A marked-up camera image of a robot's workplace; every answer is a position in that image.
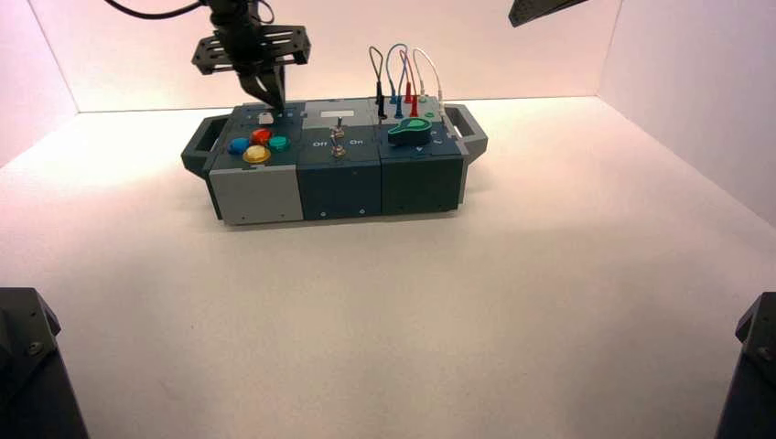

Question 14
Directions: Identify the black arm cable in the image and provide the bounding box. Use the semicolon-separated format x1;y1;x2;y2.
102;0;210;20

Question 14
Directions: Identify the green rotary knob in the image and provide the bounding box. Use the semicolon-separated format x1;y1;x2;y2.
386;117;434;147

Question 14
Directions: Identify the white jumper cable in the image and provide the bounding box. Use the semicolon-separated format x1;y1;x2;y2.
412;48;447;114

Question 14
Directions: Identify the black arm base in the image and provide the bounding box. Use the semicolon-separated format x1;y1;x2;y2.
0;287;91;439
715;292;776;439

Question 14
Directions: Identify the red jumper cable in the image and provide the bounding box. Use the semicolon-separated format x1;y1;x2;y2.
398;49;421;118

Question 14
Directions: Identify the dark teal control box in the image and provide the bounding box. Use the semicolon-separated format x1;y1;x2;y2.
180;96;490;227

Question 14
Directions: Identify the black jumper cable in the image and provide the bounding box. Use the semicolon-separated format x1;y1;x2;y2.
368;46;388;121

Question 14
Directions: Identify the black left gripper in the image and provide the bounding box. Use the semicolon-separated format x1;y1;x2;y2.
191;25;311;112

